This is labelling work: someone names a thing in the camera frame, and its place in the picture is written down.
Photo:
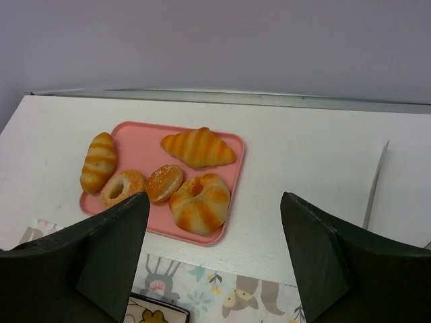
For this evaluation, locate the sugared ring donut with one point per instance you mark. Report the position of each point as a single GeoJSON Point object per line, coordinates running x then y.
{"type": "Point", "coordinates": [121, 186]}

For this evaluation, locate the grey metal card stand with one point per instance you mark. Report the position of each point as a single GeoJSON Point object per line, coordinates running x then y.
{"type": "Point", "coordinates": [373, 188]}

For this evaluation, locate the animal print placemat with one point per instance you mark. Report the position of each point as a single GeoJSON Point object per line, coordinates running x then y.
{"type": "Point", "coordinates": [214, 296]}

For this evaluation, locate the aluminium table frame rail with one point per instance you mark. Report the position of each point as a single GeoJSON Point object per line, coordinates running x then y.
{"type": "Point", "coordinates": [246, 98]}

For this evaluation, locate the sesame bun bread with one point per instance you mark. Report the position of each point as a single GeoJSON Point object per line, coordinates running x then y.
{"type": "Point", "coordinates": [163, 182]}

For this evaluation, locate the floral square plate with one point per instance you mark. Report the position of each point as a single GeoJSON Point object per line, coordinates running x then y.
{"type": "Point", "coordinates": [145, 309]}

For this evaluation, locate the striped croissant bread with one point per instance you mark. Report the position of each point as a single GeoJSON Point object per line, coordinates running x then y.
{"type": "Point", "coordinates": [198, 148]}

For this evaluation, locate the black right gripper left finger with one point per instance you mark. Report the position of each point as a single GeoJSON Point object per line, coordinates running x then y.
{"type": "Point", "coordinates": [82, 273]}

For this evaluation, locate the round striped twisted bread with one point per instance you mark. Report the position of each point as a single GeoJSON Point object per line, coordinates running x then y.
{"type": "Point", "coordinates": [200, 205]}

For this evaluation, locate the striped long bread roll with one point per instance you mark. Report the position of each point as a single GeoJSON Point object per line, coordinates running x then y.
{"type": "Point", "coordinates": [100, 162]}

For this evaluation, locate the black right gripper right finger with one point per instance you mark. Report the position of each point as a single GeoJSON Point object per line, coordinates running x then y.
{"type": "Point", "coordinates": [347, 274]}

